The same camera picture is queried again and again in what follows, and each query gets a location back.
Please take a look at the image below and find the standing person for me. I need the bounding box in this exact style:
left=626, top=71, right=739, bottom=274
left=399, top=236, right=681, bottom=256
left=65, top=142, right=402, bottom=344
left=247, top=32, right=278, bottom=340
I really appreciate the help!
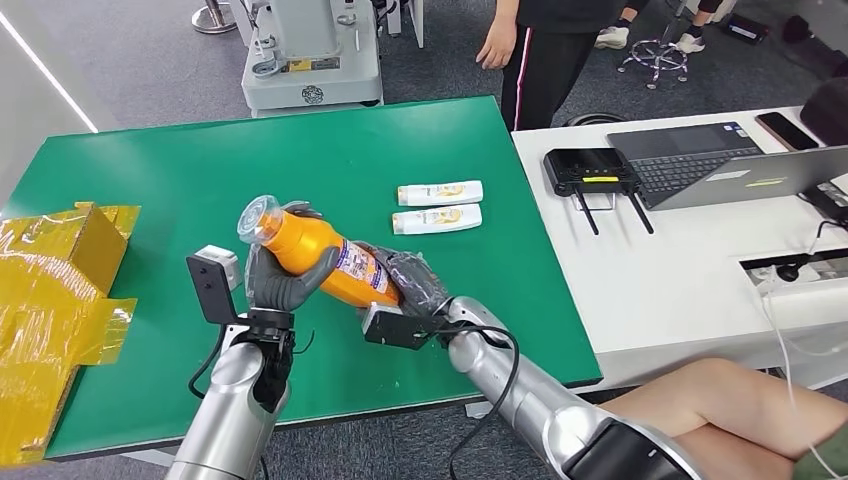
left=475, top=0, right=652, bottom=133

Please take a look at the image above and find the standing person's hand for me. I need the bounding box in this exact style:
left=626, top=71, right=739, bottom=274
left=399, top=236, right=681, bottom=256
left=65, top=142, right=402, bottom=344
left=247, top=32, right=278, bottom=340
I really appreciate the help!
left=475, top=14, right=518, bottom=71

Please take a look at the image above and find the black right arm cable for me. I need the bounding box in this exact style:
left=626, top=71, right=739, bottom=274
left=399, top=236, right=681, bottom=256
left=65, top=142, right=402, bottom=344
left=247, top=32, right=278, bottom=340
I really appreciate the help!
left=437, top=323, right=523, bottom=480

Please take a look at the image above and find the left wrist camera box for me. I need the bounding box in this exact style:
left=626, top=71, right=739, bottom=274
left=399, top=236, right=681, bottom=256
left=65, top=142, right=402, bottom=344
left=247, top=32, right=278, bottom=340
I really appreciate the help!
left=185, top=244, right=241, bottom=327

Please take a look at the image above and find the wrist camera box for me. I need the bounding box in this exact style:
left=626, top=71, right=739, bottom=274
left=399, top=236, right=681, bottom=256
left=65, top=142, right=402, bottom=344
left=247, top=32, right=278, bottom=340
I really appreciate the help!
left=361, top=301, right=448, bottom=352
left=185, top=244, right=241, bottom=327

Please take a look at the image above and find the black floor device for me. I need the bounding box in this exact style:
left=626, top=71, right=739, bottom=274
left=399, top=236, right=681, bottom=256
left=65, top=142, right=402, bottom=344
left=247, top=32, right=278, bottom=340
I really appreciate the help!
left=722, top=13, right=773, bottom=46

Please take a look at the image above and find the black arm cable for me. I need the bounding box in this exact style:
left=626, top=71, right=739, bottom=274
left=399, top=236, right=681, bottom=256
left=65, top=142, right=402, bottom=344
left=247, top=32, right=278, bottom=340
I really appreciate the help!
left=437, top=323, right=523, bottom=480
left=187, top=320, right=231, bottom=401

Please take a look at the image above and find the white machine base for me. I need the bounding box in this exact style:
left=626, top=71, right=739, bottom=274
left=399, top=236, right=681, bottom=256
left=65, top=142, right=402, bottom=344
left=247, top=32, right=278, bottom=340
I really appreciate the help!
left=239, top=0, right=386, bottom=120

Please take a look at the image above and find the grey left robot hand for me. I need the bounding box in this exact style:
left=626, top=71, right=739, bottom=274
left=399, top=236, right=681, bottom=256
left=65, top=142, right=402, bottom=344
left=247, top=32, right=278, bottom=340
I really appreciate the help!
left=243, top=200, right=342, bottom=314

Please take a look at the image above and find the black smartphone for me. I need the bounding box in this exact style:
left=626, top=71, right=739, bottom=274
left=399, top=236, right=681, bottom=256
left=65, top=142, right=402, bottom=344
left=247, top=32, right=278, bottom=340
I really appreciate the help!
left=754, top=111, right=821, bottom=152

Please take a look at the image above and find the seated person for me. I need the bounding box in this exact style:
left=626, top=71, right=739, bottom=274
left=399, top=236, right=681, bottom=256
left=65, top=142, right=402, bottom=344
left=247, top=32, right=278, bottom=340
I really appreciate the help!
left=596, top=357, right=848, bottom=480

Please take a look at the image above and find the white cable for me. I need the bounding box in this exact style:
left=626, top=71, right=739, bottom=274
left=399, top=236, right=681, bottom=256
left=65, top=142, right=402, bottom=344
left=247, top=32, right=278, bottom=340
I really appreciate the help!
left=760, top=274, right=848, bottom=480

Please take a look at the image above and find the grey laptop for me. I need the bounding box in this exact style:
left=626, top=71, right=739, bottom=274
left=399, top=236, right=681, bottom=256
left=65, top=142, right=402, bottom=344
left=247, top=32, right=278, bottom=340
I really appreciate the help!
left=606, top=121, right=848, bottom=213

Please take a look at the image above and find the black round floor object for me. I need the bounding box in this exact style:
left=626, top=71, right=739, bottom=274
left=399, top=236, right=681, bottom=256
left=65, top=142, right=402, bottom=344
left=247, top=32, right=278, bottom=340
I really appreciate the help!
left=564, top=112, right=628, bottom=128

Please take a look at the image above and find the black controller with antennas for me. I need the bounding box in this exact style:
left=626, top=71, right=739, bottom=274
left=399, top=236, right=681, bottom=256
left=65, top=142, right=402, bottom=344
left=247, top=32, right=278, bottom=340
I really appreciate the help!
left=542, top=146, right=656, bottom=237

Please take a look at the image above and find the orange bottle with clear cap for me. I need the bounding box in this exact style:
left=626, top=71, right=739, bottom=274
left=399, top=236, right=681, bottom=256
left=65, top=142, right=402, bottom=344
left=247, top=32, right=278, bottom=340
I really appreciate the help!
left=236, top=193, right=403, bottom=310

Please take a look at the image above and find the chrome chair base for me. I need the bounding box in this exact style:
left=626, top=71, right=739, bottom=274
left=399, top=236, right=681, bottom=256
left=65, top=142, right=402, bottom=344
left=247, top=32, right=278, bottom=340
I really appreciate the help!
left=617, top=38, right=694, bottom=91

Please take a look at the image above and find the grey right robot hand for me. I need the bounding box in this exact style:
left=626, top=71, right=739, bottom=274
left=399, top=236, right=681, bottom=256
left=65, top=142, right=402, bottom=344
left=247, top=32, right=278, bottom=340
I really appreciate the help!
left=356, top=241, right=453, bottom=321

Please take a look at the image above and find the white shampoo bottle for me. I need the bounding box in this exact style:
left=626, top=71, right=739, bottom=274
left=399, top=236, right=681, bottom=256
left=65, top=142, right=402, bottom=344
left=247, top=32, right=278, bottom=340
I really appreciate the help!
left=396, top=179, right=485, bottom=208
left=391, top=202, right=484, bottom=236

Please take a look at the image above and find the distant person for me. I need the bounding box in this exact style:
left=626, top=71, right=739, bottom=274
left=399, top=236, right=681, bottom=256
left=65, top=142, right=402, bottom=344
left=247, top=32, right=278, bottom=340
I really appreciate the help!
left=593, top=0, right=739, bottom=56

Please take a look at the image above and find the desk cable well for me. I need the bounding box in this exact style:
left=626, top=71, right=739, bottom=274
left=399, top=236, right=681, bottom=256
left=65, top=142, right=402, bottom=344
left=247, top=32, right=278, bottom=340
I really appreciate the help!
left=739, top=248, right=848, bottom=290

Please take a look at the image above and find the black flat desk device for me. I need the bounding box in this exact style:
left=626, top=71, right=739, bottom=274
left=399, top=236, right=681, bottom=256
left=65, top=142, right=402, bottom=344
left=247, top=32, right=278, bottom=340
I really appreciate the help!
left=796, top=181, right=848, bottom=225

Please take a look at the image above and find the black chair back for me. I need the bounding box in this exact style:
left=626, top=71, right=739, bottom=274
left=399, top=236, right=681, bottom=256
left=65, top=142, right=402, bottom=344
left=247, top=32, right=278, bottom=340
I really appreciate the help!
left=798, top=75, right=848, bottom=147

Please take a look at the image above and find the metal stanchion base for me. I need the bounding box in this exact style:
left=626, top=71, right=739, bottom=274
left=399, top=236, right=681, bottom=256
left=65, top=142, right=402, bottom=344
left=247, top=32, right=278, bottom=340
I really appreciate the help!
left=191, top=0, right=238, bottom=36

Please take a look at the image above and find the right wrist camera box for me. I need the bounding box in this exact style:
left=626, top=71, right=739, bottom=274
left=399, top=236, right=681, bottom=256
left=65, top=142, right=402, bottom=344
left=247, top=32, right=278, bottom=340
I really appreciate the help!
left=361, top=301, right=448, bottom=352

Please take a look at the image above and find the yellow taped cardboard box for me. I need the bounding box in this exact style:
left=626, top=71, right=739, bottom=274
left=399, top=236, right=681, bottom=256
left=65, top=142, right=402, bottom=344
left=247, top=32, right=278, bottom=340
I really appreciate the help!
left=0, top=201, right=142, bottom=469

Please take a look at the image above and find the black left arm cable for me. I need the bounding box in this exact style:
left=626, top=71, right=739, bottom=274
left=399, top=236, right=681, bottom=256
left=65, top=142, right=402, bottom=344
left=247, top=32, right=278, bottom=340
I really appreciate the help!
left=187, top=320, right=231, bottom=401

